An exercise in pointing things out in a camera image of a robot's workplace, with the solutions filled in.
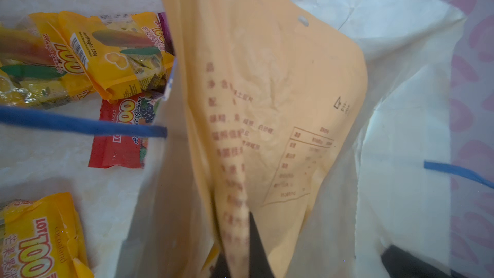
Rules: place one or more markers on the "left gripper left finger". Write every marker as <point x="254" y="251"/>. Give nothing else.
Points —
<point x="220" y="270"/>

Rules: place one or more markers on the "yellow candy bag back left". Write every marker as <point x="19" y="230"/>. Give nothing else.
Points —
<point x="38" y="68"/>

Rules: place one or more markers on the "tan kraft paper snack pouch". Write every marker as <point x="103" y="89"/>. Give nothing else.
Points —
<point x="270" y="94"/>

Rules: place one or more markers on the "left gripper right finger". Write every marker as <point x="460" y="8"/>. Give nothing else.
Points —
<point x="259" y="266"/>

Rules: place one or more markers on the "yellow candy bag back right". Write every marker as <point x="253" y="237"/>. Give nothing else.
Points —
<point x="123" y="55"/>

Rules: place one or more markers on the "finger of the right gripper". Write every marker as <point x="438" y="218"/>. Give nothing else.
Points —
<point x="401" y="264"/>

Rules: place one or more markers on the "white paper bag blue handles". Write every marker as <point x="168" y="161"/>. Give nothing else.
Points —
<point x="427" y="112"/>

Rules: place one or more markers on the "yellow mango candy bag front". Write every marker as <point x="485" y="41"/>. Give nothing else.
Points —
<point x="43" y="239"/>

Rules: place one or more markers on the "purple grape candy bag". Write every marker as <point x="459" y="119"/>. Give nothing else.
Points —
<point x="166" y="33"/>

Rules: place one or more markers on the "red candy bag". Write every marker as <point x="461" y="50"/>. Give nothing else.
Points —
<point x="126" y="146"/>

